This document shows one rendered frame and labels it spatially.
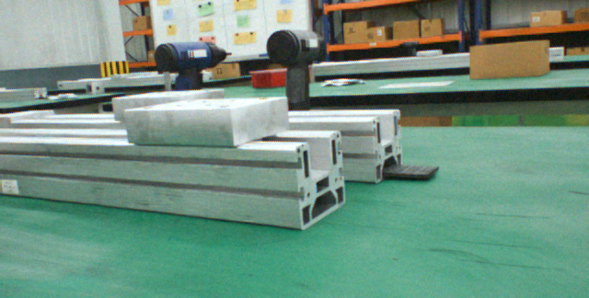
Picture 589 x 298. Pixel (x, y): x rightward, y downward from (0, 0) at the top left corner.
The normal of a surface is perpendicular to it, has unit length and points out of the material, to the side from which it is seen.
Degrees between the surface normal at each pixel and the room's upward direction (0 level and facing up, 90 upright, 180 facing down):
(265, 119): 90
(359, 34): 90
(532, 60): 89
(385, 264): 0
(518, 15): 90
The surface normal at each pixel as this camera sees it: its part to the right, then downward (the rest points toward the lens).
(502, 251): -0.08, -0.99
